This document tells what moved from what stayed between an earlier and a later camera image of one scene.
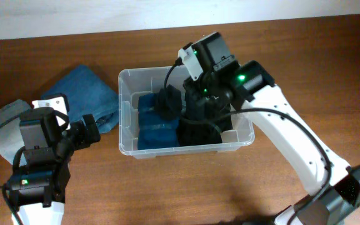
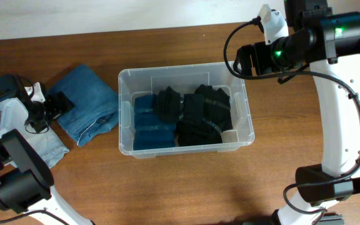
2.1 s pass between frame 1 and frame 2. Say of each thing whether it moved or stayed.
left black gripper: moved
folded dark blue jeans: stayed
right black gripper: moved
